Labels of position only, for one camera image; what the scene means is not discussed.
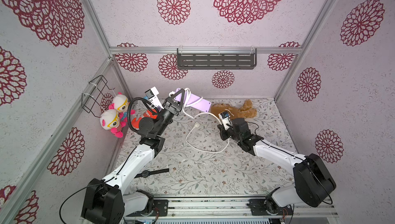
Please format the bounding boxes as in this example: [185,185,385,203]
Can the lower white pink doll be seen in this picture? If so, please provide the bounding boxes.
[99,109,127,138]

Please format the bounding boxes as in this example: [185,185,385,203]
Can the black wrist watch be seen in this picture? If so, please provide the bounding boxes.
[135,169,170,178]

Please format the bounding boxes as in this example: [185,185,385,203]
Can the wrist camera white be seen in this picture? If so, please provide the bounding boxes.
[145,86,163,111]
[219,109,232,130]

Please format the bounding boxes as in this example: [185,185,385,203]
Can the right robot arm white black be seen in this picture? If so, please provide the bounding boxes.
[217,118,336,215]

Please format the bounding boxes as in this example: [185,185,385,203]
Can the upper white pink doll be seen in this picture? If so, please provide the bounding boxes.
[108,92,135,122]

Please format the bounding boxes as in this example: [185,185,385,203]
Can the white pink doll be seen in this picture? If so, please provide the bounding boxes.
[99,109,127,138]
[108,92,135,122]

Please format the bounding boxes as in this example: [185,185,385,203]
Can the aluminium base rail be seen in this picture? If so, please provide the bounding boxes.
[122,195,338,221]

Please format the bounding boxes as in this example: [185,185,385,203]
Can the brown plush toy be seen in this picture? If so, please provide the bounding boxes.
[210,99,257,120]

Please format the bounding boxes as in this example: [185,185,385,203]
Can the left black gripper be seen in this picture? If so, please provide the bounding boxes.
[155,88,183,137]

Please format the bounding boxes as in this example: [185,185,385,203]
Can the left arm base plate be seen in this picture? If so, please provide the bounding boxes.
[127,199,169,217]

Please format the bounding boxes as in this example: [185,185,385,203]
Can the white power cord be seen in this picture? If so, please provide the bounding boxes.
[168,96,230,154]

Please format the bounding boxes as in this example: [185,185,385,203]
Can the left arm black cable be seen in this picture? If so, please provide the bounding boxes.
[126,97,159,134]

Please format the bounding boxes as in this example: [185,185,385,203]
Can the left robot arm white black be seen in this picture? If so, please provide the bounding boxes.
[81,88,185,224]

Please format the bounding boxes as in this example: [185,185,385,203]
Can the orange clownfish plush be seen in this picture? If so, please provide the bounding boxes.
[131,110,157,129]

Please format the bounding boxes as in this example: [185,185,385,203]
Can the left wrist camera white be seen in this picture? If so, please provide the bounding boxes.
[145,86,163,111]

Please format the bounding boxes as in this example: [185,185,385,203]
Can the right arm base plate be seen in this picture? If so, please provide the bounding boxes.
[246,198,294,216]

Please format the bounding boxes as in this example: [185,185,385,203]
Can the dark grey wall shelf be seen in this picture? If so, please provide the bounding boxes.
[177,49,257,70]

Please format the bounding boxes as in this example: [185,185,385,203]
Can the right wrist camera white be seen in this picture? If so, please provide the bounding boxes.
[219,109,232,130]

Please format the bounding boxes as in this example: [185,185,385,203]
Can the black wire basket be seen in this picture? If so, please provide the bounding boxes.
[80,75,116,118]

